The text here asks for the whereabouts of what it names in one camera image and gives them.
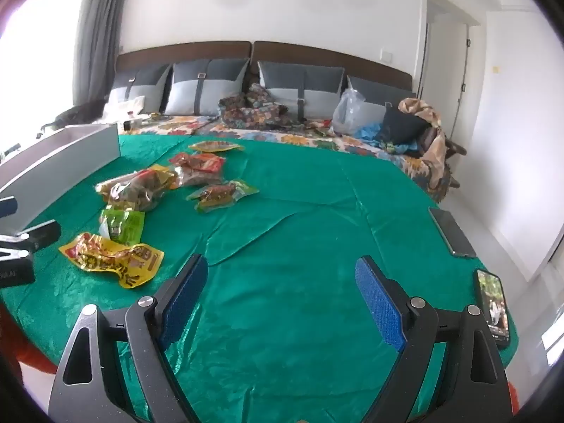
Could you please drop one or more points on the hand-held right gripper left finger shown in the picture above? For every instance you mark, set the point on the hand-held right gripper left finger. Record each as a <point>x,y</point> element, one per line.
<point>185,299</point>

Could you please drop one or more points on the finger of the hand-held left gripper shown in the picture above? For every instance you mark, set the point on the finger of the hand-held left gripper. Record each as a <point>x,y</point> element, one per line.
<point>42,232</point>
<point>8,206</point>

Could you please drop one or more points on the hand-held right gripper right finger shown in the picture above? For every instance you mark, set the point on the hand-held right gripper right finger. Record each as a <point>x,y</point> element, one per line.
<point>381,304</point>

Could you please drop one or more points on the white cardboard box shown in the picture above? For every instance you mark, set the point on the white cardboard box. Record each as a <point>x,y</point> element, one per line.
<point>57,163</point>

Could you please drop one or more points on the yellow red snack packet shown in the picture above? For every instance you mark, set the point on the yellow red snack packet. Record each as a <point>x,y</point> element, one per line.
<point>110,262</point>

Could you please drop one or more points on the green snack packet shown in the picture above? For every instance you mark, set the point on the green snack packet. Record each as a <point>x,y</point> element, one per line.
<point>122,224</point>

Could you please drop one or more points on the yellow clear peanut bag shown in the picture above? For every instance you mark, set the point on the yellow clear peanut bag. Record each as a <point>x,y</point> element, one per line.
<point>132,187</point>

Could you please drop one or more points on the green-edged snack packet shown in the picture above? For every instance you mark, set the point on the green-edged snack packet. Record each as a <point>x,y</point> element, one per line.
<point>220,194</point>

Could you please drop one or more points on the dark brown snack packet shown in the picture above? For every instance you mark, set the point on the dark brown snack packet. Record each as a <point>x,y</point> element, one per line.
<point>196,178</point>

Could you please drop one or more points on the orange yellow snack packet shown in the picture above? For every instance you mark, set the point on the orange yellow snack packet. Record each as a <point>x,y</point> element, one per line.
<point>216,146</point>

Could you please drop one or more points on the person's red clothing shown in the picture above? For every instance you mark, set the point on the person's red clothing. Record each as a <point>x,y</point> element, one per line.
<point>15,352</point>

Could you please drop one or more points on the grey phone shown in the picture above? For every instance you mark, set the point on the grey phone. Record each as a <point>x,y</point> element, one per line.
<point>451,231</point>

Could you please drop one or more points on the green satin cloth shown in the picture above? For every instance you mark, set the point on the green satin cloth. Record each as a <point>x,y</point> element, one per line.
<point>299,238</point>

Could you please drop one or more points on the black phone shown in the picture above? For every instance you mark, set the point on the black phone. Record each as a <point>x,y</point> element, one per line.
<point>493,306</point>

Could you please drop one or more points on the black clothing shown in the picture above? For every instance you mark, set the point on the black clothing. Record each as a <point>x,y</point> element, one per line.
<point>83,112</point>

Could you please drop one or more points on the white paper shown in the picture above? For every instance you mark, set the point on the white paper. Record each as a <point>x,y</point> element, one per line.
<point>125,105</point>

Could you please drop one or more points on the grey white pillow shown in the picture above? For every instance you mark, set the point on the grey white pillow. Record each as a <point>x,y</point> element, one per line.
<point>132,90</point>
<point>299,92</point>
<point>207,88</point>
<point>374,97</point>

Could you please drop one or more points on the blue plastic bag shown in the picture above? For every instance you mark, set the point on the blue plastic bag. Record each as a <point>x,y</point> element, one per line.
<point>370,134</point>

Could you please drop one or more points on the dark wooden chair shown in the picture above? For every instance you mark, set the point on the dark wooden chair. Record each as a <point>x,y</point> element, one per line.
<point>456,147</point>

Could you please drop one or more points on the black bag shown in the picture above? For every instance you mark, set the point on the black bag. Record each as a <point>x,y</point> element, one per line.
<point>405,130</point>

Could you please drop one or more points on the floral bedsheet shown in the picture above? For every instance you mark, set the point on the floral bedsheet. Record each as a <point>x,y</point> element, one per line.
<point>308,139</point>

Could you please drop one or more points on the clear plastic bag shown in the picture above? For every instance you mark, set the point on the clear plastic bag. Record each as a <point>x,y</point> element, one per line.
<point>348,112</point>

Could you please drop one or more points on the grey curtain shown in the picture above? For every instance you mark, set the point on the grey curtain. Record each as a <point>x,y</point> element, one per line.
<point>99,31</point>

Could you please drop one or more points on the dark patterned blanket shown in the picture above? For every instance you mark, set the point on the dark patterned blanket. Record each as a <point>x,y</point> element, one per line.
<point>253,110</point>

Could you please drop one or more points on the brown headboard panel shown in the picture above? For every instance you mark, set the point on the brown headboard panel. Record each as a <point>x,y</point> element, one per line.
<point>185,50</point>
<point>330,55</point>

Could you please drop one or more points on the white door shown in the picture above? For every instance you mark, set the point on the white door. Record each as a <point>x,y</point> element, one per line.
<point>445,53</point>

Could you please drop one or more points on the white wall switch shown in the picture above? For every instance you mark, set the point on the white wall switch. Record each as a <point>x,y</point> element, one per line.
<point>386,56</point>

